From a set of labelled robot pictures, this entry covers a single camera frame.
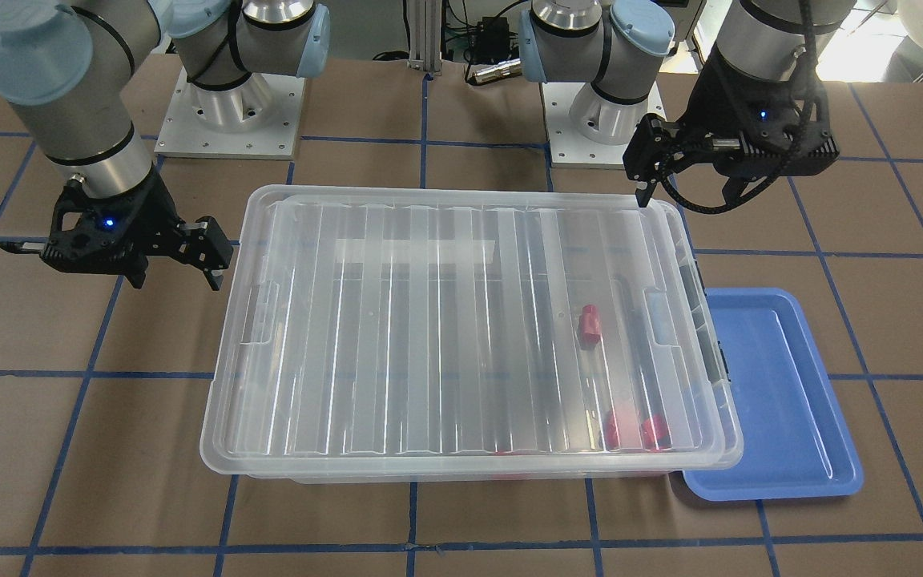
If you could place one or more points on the red block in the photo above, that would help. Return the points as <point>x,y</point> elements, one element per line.
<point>655,433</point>
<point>590,326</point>
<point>621,429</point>

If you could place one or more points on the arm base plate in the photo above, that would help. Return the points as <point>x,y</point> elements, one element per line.
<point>585,130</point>
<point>258,120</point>

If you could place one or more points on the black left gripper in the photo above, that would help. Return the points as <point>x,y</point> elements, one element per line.
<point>710,100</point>

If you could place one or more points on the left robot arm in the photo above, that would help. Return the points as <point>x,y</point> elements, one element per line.
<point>618,48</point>

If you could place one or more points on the clear plastic storage box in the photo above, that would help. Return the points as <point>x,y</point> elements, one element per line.
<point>702,320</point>

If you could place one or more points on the red block in box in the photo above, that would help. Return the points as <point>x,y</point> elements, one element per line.
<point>621,429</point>
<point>655,433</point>

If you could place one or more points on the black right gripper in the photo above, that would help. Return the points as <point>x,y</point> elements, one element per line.
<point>155,211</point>

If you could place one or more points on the clear plastic box lid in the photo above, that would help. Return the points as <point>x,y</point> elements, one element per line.
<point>469,328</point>

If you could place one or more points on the blue plastic tray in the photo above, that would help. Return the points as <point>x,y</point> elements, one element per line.
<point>797,444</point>

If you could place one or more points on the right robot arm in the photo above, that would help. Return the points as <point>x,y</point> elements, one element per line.
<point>63,65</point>

